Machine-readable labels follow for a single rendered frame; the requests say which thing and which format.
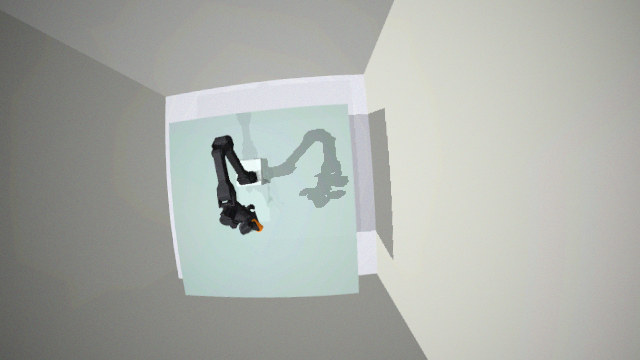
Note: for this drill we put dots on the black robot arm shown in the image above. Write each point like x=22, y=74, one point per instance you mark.
x=222, y=146

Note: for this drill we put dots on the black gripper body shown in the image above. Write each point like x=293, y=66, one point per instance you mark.
x=244, y=215

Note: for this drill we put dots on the orange knob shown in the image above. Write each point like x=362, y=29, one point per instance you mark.
x=258, y=224

